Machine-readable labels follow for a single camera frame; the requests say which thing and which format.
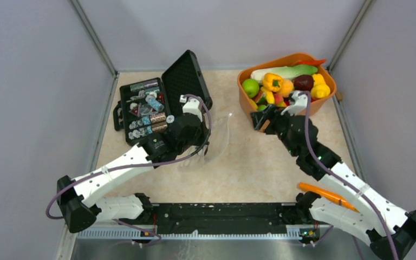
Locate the dark purple fruit toy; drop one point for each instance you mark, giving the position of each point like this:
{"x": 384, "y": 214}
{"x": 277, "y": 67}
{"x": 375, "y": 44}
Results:
{"x": 303, "y": 82}

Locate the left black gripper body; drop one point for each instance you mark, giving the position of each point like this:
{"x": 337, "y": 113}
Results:
{"x": 199, "y": 140}

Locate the yellow banana toy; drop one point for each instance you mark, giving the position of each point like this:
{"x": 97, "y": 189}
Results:
{"x": 268, "y": 95}

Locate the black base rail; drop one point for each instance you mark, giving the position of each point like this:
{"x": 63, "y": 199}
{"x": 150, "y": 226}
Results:
{"x": 228, "y": 219}

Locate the red chili toy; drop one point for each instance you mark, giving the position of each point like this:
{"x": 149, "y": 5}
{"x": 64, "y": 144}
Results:
{"x": 314, "y": 63}

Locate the yellow pear toy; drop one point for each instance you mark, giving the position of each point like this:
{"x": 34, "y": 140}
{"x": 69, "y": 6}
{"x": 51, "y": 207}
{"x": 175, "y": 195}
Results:
{"x": 320, "y": 89}

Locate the clear dotted zip bag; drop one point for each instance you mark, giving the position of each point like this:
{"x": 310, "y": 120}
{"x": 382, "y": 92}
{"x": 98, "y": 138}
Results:
{"x": 218, "y": 143}

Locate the green apple toy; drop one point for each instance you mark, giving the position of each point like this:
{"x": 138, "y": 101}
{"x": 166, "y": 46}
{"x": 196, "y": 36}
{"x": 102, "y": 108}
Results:
{"x": 251, "y": 87}

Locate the orange mango toy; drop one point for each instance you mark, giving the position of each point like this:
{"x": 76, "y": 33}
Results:
{"x": 264, "y": 126}

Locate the orange carrot toy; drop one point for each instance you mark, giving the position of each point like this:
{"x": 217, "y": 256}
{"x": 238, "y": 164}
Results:
{"x": 332, "y": 197}

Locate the black open case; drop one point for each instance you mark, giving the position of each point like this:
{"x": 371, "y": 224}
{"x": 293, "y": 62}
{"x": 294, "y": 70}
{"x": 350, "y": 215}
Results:
{"x": 145, "y": 105}

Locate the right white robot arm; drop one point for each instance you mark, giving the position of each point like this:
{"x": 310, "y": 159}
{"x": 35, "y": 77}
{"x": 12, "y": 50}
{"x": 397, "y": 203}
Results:
{"x": 388, "y": 230}

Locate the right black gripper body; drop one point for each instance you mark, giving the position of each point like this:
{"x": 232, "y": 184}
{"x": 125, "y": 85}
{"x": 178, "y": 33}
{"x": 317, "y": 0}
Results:
{"x": 279, "y": 124}

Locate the peach toy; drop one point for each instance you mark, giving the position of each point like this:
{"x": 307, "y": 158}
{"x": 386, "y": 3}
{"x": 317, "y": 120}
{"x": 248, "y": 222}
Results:
{"x": 286, "y": 88}

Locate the green white cabbage toy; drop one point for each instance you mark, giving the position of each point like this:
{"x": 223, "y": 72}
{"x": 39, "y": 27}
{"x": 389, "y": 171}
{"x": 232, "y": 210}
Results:
{"x": 285, "y": 72}

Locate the orange plastic basket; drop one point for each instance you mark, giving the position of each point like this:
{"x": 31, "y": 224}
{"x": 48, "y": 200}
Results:
{"x": 289, "y": 60}

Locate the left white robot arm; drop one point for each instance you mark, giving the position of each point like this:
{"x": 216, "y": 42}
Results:
{"x": 82, "y": 200}

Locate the yellow bell pepper toy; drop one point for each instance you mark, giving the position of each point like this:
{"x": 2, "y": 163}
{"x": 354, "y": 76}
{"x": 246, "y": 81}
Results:
{"x": 272, "y": 82}

